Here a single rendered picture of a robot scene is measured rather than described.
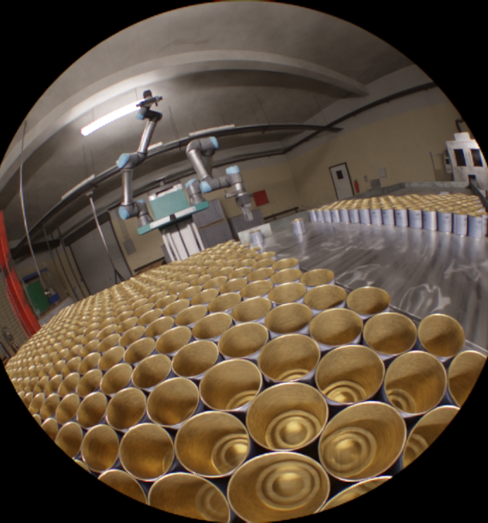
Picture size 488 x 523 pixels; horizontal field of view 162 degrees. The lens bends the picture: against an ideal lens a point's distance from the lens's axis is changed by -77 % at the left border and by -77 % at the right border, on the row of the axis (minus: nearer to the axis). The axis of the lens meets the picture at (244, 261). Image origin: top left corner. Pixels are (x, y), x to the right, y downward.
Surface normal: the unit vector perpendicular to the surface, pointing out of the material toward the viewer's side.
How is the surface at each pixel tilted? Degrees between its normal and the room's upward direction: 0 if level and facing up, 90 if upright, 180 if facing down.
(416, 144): 90
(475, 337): 0
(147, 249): 90
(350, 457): 2
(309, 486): 2
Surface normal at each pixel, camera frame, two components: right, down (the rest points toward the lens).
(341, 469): -0.28, -0.92
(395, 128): -0.90, 0.38
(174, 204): 0.33, 0.18
